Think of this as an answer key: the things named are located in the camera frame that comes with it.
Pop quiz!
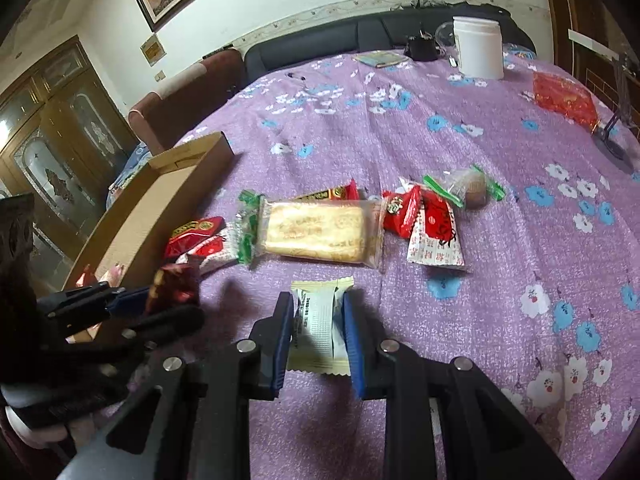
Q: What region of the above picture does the blue yellow booklet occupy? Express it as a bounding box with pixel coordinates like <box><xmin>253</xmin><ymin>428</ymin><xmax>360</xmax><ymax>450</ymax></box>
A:
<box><xmin>352</xmin><ymin>50</ymin><xmax>408</xmax><ymax>69</ymax></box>

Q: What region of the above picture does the cream white snack packet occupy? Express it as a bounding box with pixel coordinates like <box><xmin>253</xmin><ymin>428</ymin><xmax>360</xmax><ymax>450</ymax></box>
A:
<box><xmin>287</xmin><ymin>276</ymin><xmax>356</xmax><ymax>376</ymax></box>

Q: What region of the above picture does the purple floral tablecloth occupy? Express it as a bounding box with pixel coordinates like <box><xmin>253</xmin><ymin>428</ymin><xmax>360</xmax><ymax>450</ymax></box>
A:
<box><xmin>65</xmin><ymin>52</ymin><xmax>640</xmax><ymax>480</ymax></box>

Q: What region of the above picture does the small red snack packet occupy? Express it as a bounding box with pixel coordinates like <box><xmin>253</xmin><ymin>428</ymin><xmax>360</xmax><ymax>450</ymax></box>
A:
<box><xmin>381</xmin><ymin>183</ymin><xmax>423</xmax><ymax>237</ymax></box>

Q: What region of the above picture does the clear green-ended biscuit packet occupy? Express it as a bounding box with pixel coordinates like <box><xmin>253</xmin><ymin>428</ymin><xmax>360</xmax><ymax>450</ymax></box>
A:
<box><xmin>235</xmin><ymin>189</ymin><xmax>386</xmax><ymax>272</ymax></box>

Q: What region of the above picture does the clear green-edged cake packet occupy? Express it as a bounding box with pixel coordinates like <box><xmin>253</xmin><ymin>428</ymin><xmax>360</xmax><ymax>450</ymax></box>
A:
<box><xmin>422</xmin><ymin>166</ymin><xmax>507</xmax><ymax>211</ymax></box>

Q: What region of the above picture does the wooden glass display cabinet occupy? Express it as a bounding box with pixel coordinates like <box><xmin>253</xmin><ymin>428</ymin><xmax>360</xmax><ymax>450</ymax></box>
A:
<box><xmin>537</xmin><ymin>0</ymin><xmax>640</xmax><ymax>131</ymax></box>

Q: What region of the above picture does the dark jacket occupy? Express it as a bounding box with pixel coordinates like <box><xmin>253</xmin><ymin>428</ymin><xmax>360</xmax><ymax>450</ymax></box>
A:
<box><xmin>390</xmin><ymin>0</ymin><xmax>537</xmax><ymax>56</ymax></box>

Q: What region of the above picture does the yellow wall sign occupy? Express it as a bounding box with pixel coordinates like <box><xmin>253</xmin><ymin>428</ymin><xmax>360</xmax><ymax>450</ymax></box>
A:
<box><xmin>140</xmin><ymin>34</ymin><xmax>167</xmax><ymax>66</ymax></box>

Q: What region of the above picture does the black sofa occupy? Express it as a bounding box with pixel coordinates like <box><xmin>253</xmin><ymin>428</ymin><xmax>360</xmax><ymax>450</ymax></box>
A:
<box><xmin>243</xmin><ymin>2</ymin><xmax>538</xmax><ymax>86</ymax></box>

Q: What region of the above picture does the dark red snack packet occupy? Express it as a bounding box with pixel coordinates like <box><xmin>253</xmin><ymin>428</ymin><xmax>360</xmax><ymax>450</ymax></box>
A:
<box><xmin>145</xmin><ymin>262</ymin><xmax>201</xmax><ymax>316</ymax></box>

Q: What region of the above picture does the red plastic bag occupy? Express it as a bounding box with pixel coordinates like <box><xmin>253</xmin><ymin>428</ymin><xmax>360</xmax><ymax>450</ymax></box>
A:
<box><xmin>532</xmin><ymin>71</ymin><xmax>600</xmax><ymax>133</ymax></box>

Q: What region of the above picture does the white red-corner snack packet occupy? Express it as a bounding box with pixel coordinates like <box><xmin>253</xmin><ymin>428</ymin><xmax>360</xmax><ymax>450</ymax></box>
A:
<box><xmin>175</xmin><ymin>232</ymin><xmax>240</xmax><ymax>276</ymax></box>

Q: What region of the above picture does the wooden slatted side table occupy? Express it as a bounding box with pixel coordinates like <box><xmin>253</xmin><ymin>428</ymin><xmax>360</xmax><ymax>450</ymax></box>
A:
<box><xmin>568</xmin><ymin>29</ymin><xmax>640</xmax><ymax>126</ymax></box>

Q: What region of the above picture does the cardboard box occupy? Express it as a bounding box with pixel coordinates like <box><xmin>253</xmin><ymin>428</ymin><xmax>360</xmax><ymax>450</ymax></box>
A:
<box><xmin>62</xmin><ymin>131</ymin><xmax>235</xmax><ymax>346</ymax></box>

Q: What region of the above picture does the person's left hand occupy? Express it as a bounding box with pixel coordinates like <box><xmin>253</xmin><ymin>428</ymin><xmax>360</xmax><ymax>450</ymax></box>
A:
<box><xmin>2</xmin><ymin>402</ymin><xmax>96</xmax><ymax>453</ymax></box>

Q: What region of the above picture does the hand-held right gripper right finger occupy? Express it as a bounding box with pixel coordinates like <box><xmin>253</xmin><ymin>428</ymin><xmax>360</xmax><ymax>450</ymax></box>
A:
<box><xmin>340</xmin><ymin>290</ymin><xmax>576</xmax><ymax>480</ymax></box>

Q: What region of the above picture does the white plastic jar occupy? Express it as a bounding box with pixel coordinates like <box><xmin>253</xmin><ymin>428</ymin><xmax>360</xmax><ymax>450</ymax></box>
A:
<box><xmin>452</xmin><ymin>16</ymin><xmax>505</xmax><ymax>81</ymax></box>

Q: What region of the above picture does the black round container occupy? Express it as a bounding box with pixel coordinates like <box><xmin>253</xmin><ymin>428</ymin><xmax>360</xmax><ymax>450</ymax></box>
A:
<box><xmin>404</xmin><ymin>30</ymin><xmax>441</xmax><ymax>61</ymax></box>

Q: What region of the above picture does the blue patterned cloth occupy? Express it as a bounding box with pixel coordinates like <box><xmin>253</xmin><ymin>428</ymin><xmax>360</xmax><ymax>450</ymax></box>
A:
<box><xmin>106</xmin><ymin>142</ymin><xmax>152</xmax><ymax>206</ymax></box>

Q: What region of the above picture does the clear glass cup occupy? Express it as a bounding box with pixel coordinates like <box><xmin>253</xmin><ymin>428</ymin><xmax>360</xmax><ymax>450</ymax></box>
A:
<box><xmin>434</xmin><ymin>20</ymin><xmax>457</xmax><ymax>53</ymax></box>

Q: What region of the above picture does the wooden etched-glass wardrobe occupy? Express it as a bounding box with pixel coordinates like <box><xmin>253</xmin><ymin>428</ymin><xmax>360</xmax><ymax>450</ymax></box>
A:
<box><xmin>0</xmin><ymin>35</ymin><xmax>138</xmax><ymax>291</ymax></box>

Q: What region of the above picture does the red gold snack packet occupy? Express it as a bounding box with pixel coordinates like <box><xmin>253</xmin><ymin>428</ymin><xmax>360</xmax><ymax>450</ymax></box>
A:
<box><xmin>164</xmin><ymin>216</ymin><xmax>226</xmax><ymax>261</ymax></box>
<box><xmin>292</xmin><ymin>179</ymin><xmax>361</xmax><ymax>203</ymax></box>

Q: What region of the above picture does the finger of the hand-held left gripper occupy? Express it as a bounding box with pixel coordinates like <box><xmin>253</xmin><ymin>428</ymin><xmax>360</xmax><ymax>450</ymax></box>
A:
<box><xmin>65</xmin><ymin>306</ymin><xmax>207</xmax><ymax>361</ymax></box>
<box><xmin>37</xmin><ymin>282</ymin><xmax>152</xmax><ymax>332</ymax></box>

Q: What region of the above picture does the maroon armchair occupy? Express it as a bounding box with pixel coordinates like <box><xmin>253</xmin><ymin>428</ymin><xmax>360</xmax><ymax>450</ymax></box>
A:
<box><xmin>127</xmin><ymin>49</ymin><xmax>248</xmax><ymax>156</ymax></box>

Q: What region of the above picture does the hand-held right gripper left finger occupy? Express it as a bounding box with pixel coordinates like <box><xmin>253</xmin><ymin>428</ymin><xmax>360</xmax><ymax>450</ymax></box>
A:
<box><xmin>57</xmin><ymin>291</ymin><xmax>296</xmax><ymax>480</ymax></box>

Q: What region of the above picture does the white red-label snack packet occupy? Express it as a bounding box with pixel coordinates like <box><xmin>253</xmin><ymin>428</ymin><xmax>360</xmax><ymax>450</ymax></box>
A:
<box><xmin>406</xmin><ymin>192</ymin><xmax>466</xmax><ymax>272</ymax></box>

